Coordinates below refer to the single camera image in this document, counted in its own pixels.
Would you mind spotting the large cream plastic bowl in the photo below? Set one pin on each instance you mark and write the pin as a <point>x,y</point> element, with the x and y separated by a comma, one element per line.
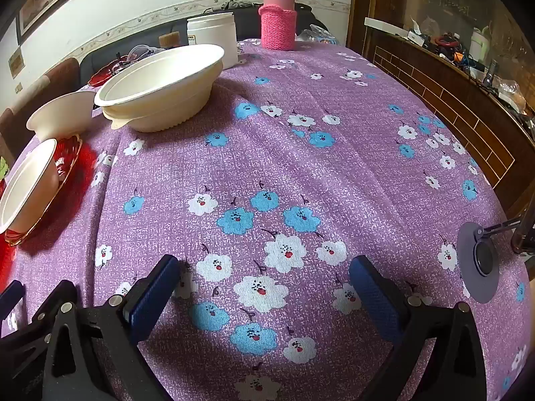
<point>167,117</point>
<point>159,75</point>

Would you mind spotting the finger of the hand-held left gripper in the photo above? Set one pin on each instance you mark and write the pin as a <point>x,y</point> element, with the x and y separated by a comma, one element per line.
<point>10,296</point>

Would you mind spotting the brown armchair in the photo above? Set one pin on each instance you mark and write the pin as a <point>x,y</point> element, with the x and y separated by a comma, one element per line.
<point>58,75</point>

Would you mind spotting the green cloth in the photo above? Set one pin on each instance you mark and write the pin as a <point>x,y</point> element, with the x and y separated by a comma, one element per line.
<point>2,168</point>

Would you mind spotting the grey round stand base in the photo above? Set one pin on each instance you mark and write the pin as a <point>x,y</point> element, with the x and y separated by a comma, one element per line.
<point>468,259</point>

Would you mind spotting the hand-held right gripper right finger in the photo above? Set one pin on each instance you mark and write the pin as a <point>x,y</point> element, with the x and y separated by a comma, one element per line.
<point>376,300</point>

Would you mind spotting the black leather sofa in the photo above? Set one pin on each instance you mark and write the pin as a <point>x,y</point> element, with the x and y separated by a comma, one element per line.
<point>104,54</point>

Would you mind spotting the pink knit-sleeved bottle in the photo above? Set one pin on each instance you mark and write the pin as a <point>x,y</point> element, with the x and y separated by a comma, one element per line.
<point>278,21</point>

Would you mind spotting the purple floral tablecloth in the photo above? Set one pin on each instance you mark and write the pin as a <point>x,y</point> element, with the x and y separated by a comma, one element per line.
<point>292,167</point>

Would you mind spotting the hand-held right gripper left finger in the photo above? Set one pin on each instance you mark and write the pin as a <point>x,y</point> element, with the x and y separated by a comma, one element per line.
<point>154,292</point>

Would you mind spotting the dark jar with cork lid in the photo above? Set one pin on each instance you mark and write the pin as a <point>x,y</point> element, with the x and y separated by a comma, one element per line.
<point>169,40</point>

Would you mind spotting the small white bowl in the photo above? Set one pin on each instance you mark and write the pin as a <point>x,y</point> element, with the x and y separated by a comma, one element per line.
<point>25,183</point>
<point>62,115</point>

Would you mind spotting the clear plastic bag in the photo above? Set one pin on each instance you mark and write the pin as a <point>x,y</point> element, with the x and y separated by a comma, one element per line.
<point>317,35</point>

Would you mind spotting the red glass plate gold rim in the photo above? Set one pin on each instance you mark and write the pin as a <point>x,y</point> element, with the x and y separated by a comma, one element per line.
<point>102,74</point>
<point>67,158</point>

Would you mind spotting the small wall plaque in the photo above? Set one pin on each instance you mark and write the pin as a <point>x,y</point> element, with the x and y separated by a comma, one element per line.
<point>15,62</point>

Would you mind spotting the white kettle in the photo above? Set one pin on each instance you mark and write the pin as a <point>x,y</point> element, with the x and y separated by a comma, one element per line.
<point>480,44</point>

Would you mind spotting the wooden sideboard cabinet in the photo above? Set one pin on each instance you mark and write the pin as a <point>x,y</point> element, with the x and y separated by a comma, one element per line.
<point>451,92</point>

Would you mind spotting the wooden door frame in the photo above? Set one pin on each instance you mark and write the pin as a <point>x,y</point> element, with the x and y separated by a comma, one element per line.
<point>363,0</point>

